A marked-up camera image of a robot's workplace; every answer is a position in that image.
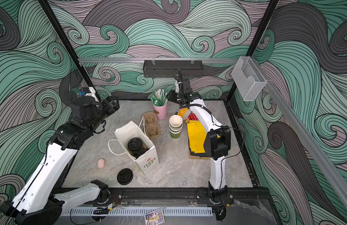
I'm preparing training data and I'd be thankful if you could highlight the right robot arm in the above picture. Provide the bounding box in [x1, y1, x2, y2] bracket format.
[168, 80, 231, 202]

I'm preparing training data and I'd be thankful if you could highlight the black cup lid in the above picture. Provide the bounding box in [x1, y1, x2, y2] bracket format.
[137, 149, 148, 158]
[128, 137, 143, 155]

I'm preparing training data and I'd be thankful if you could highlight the wrapped straws bundle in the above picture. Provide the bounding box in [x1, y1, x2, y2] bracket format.
[150, 89, 168, 107]

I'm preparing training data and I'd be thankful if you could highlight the stack of black lids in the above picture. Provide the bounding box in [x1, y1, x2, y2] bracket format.
[117, 168, 133, 186]

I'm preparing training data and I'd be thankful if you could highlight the yellow plush toy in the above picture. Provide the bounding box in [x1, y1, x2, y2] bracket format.
[177, 108, 199, 123]

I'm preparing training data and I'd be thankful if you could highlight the colourful card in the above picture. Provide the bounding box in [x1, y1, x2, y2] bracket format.
[144, 208, 165, 225]

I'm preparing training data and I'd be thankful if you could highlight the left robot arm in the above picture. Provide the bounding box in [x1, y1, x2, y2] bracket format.
[0, 96, 120, 225]

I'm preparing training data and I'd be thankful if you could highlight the white paper bag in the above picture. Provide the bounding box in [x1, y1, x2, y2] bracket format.
[114, 118, 159, 174]

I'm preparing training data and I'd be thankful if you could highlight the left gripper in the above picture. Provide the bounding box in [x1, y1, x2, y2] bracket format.
[88, 96, 120, 135]

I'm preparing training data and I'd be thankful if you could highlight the brown cardboard cup carrier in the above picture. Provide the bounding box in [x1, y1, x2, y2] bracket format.
[143, 112, 161, 140]

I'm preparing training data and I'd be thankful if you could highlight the clear acrylic wall holder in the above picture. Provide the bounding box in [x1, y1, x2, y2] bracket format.
[231, 56, 267, 102]

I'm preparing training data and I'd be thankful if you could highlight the stack of paper cups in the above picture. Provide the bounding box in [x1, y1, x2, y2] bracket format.
[169, 115, 183, 139]

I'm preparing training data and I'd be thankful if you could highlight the black wall shelf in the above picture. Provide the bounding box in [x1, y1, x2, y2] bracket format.
[143, 60, 203, 79]

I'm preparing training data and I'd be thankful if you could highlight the pink small object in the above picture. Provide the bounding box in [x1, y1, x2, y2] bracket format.
[97, 158, 106, 169]

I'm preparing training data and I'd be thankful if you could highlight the yellow napkin stack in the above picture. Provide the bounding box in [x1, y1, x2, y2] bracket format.
[187, 121, 210, 159]

